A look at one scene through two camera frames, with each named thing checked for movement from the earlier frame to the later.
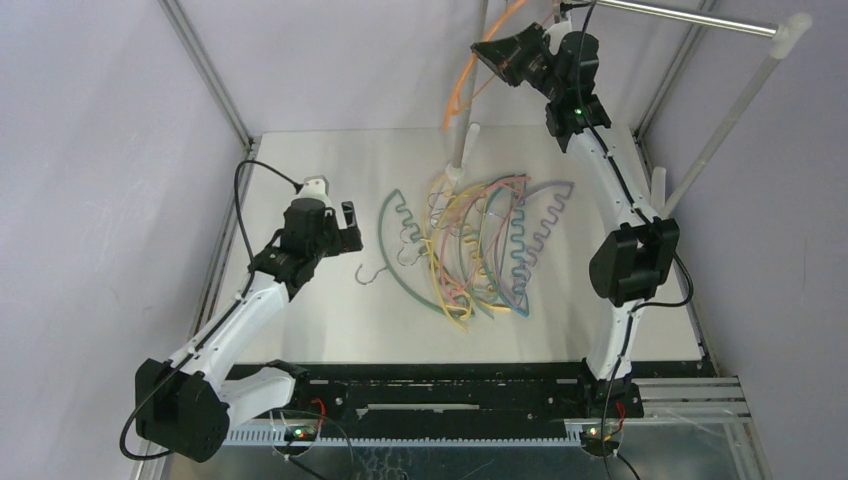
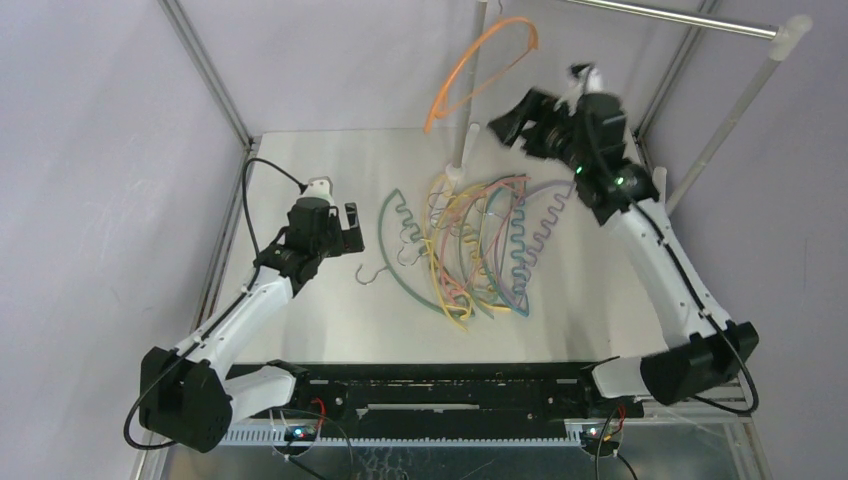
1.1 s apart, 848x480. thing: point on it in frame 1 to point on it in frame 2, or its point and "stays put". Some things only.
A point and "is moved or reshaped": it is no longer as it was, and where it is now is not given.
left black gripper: x=345 y=240 stays put
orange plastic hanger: x=472 y=58 is moved or reshaped
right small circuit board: x=593 y=434 stays put
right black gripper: x=525 y=56 to x=536 y=130
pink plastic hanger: x=454 y=208 stays put
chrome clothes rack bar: x=695 y=17 stays put
